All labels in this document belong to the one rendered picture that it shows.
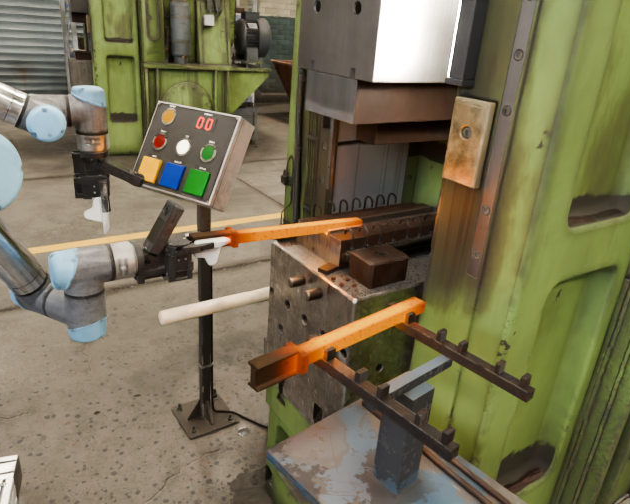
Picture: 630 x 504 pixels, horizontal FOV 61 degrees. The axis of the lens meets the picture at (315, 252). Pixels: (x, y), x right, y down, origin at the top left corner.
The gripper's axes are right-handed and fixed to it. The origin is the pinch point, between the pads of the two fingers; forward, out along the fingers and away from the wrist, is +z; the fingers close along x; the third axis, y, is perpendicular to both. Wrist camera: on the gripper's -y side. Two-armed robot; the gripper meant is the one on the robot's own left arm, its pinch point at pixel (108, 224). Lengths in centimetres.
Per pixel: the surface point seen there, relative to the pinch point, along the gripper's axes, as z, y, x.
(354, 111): -36, -54, 33
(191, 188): -5.6, -23.1, -12.4
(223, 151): -16.7, -32.5, -12.5
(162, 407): 93, -13, -38
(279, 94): 78, -275, -859
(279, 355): -5, -27, 76
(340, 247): -4, -54, 33
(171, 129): -19.3, -19.2, -30.6
